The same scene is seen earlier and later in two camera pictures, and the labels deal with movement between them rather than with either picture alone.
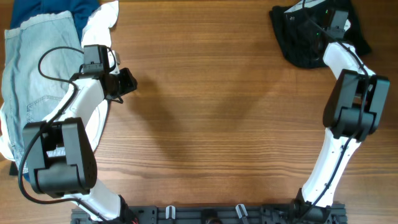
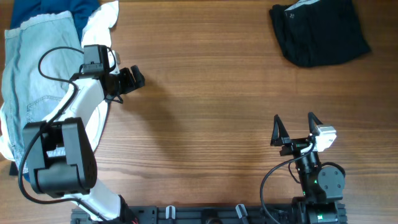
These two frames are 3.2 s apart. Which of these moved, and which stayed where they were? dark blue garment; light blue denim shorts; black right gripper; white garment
Moved: black right gripper
Stayed: light blue denim shorts; dark blue garment; white garment
